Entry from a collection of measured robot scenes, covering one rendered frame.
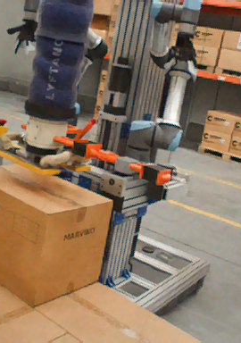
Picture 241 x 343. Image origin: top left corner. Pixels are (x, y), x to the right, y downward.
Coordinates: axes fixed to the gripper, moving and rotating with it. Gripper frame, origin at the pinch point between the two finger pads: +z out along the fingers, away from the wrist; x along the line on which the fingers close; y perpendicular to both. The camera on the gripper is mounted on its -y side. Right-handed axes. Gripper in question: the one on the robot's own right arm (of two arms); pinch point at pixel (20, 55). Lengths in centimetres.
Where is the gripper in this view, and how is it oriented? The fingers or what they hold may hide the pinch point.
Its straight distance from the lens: 264.7
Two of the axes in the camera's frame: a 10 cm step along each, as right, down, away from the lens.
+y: 7.9, 0.3, 6.2
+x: -5.9, -2.4, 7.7
